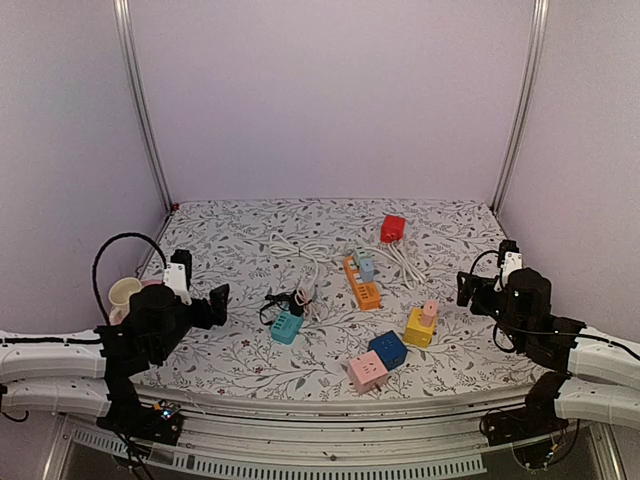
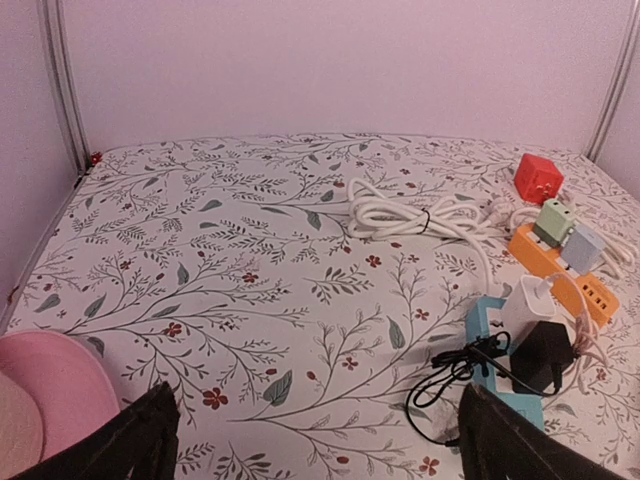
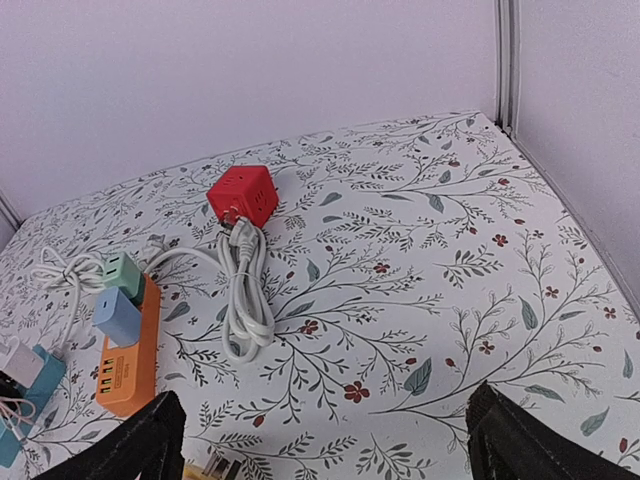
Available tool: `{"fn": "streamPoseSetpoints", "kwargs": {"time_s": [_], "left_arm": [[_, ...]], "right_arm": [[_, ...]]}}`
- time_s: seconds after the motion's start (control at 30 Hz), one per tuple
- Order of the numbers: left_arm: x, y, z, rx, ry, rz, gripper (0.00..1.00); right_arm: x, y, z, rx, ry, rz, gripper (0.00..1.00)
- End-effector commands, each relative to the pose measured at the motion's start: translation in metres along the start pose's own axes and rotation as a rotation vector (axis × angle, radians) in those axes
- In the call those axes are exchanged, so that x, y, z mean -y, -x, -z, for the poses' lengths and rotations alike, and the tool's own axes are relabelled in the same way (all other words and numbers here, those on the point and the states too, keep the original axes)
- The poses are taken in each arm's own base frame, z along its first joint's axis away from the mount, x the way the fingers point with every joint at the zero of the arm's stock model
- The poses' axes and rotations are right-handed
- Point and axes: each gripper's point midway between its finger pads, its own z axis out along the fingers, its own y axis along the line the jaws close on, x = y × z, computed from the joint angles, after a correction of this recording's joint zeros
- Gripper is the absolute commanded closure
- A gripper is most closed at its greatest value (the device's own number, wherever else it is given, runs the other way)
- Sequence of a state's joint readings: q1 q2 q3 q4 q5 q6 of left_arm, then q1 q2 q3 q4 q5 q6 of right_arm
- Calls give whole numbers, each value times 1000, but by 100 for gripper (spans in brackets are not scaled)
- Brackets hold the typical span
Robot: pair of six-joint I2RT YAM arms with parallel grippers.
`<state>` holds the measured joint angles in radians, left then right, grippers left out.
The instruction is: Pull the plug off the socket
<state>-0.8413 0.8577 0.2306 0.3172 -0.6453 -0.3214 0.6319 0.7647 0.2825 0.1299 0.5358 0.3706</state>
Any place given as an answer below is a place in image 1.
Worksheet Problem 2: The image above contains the light blue plug adapter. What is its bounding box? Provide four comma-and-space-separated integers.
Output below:
359, 258, 375, 283

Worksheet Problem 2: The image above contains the aluminium frame post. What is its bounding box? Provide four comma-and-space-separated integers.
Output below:
490, 0, 550, 217
113, 0, 173, 214

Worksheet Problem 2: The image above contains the cream plastic cup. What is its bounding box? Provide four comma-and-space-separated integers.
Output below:
108, 277, 142, 325

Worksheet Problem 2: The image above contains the blue cube socket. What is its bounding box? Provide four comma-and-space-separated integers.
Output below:
368, 330, 408, 371

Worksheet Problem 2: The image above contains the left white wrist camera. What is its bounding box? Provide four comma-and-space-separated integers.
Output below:
163, 249, 192, 305

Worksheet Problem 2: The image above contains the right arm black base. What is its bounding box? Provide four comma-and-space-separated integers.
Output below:
479, 372, 571, 446

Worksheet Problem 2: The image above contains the right aluminium frame post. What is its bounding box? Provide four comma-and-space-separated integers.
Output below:
490, 0, 550, 217

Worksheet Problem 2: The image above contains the front aluminium rail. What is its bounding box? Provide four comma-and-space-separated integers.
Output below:
43, 387, 628, 479

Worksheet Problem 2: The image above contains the white coiled power cable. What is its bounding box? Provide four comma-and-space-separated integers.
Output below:
268, 232, 351, 296

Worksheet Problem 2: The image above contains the yellow cube socket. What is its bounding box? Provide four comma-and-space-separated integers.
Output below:
403, 307, 436, 348

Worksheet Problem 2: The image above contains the floral patterned table mat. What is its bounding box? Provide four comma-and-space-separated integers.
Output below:
134, 199, 542, 402

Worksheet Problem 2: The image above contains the teal USB charger socket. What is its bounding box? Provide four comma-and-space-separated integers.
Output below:
270, 311, 303, 345

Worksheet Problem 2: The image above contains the pink cube socket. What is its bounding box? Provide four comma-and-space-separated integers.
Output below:
347, 350, 389, 395

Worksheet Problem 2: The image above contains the white cable of red socket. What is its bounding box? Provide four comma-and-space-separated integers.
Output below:
372, 239, 429, 290

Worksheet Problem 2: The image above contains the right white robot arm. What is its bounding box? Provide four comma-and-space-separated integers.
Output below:
457, 241, 639, 436

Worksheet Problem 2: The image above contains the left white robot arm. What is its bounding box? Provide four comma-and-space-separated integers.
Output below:
1, 249, 230, 434

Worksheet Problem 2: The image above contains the red cube socket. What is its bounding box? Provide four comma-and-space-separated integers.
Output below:
380, 215, 406, 244

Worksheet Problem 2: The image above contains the black plug with cable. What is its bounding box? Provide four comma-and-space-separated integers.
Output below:
258, 292, 304, 326

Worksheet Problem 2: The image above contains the pink plate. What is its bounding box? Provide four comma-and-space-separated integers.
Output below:
141, 279, 164, 290

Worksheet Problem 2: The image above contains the orange power strip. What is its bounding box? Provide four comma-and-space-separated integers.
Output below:
344, 256, 381, 311

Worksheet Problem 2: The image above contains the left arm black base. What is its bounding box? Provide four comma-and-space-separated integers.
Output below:
96, 402, 184, 446

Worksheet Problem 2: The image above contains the pink plug adapter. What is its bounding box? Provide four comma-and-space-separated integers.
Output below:
420, 299, 439, 328

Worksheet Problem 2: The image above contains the green plug adapter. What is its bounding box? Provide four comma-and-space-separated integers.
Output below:
353, 245, 371, 266

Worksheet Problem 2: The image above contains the left aluminium frame post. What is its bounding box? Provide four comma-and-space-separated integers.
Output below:
113, 0, 173, 214

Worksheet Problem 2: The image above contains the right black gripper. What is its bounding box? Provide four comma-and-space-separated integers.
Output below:
458, 271, 527, 348

